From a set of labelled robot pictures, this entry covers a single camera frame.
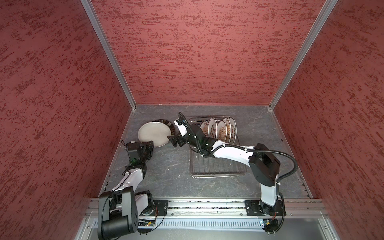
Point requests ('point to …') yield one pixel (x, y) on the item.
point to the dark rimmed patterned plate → (159, 130)
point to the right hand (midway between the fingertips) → (173, 135)
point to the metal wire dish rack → (202, 166)
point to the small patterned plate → (204, 127)
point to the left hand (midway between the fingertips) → (155, 142)
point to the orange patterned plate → (222, 131)
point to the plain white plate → (141, 135)
